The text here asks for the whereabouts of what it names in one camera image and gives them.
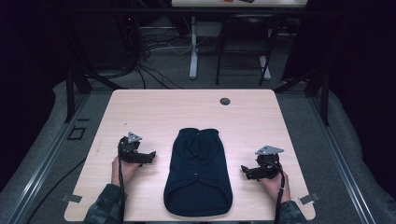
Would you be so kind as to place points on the white desk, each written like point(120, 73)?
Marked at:
point(193, 56)

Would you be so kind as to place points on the person's right hand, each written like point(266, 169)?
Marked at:
point(275, 186)

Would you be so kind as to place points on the grey round table grommet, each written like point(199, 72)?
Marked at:
point(224, 101)

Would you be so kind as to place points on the person's left hand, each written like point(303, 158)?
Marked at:
point(126, 171)

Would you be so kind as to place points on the black metal frame post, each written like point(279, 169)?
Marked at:
point(69, 96)

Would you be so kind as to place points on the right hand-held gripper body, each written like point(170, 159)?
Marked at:
point(268, 163)

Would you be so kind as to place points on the black chair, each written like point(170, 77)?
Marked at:
point(246, 28)

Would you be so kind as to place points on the short black tape strip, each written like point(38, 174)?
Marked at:
point(83, 119)

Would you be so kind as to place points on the aluminium floor rail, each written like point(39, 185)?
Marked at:
point(46, 161)
point(342, 165)

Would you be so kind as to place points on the dark equipment cabinet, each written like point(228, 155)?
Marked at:
point(127, 40)

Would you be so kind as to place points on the grey tape strip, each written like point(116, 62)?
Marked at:
point(71, 198)
point(308, 198)

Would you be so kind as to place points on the black curtain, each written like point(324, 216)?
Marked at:
point(28, 77)
point(364, 77)

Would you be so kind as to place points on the black horizontal frame bar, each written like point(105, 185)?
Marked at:
point(174, 11)

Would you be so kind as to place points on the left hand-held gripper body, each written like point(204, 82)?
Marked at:
point(129, 148)

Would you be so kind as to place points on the dark navy knit vest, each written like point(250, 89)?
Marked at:
point(197, 174)

